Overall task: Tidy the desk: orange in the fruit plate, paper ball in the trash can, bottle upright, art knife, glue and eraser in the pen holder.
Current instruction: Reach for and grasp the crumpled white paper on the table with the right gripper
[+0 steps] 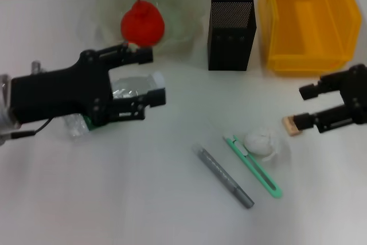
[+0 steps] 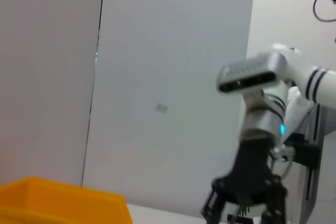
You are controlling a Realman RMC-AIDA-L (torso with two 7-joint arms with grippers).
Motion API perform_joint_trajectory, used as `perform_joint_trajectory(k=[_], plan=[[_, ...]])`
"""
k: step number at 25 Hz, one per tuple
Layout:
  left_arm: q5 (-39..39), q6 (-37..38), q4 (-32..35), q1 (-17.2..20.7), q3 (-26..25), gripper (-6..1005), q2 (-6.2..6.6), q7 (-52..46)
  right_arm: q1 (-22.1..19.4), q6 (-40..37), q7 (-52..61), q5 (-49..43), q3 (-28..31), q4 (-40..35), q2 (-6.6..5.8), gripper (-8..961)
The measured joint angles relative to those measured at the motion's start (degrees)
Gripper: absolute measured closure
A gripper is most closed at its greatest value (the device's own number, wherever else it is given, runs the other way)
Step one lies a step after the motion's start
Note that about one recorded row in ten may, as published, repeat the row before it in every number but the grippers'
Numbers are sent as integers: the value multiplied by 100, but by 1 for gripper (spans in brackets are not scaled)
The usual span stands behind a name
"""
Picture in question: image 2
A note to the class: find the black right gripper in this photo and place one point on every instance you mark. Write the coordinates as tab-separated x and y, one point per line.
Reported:
252	176

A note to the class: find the white robot torso column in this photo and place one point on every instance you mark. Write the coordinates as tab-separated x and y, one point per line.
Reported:
299	190

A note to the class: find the yellow plastic bin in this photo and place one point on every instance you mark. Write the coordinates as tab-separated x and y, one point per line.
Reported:
65	203

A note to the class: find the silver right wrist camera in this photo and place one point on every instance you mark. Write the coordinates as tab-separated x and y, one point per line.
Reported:
249	73

